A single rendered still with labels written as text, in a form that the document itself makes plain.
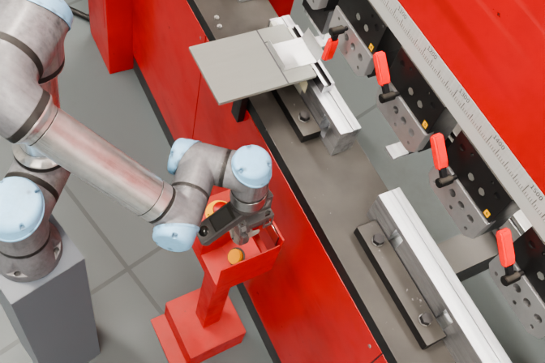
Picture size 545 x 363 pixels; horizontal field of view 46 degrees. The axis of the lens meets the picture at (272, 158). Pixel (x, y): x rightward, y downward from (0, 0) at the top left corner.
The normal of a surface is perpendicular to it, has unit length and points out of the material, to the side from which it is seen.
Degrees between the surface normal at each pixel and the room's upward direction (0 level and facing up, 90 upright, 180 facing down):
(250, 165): 5
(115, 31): 90
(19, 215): 8
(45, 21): 47
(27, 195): 8
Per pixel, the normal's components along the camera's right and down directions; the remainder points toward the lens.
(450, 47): -0.88, 0.29
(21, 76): 0.81, -0.13
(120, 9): 0.44, 0.80
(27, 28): 0.60, -0.34
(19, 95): 0.62, -0.02
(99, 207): 0.18, -0.53
